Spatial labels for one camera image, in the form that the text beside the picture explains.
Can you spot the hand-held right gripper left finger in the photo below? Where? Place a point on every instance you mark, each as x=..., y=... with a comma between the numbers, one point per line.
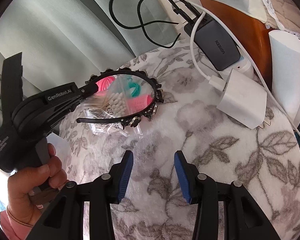
x=125, y=177

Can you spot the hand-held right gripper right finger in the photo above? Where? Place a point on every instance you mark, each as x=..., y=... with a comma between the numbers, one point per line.
x=182, y=177

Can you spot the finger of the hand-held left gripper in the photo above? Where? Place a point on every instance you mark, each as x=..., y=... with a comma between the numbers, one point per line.
x=88, y=90

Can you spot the clear bag of cotton swabs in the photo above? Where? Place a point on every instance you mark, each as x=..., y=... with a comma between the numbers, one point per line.
x=115, y=102

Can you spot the black beaded headband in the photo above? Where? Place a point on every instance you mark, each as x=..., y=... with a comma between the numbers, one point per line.
x=133, y=123

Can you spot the person's left forearm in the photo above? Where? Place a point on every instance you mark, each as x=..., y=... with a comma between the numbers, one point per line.
x=12, y=230

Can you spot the person's left hand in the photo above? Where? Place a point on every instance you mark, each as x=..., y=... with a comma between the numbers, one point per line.
x=27, y=182

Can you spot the pale green curtain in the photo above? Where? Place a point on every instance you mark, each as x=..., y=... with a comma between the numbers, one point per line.
x=65, y=30

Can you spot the white charger cube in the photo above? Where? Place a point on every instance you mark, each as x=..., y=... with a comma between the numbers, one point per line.
x=242, y=100

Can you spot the white power strip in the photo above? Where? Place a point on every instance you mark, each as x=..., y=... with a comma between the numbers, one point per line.
x=242, y=68

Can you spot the grey power adapter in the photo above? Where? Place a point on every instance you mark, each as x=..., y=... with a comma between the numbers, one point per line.
x=215, y=47

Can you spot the brown wooden furniture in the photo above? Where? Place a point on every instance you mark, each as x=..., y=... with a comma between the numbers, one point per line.
x=260, y=42

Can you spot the white paper roll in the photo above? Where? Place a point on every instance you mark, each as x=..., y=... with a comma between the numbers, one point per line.
x=287, y=62

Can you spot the beige quilted lace cover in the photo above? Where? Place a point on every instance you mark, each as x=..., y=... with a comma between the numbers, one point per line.
x=285, y=5

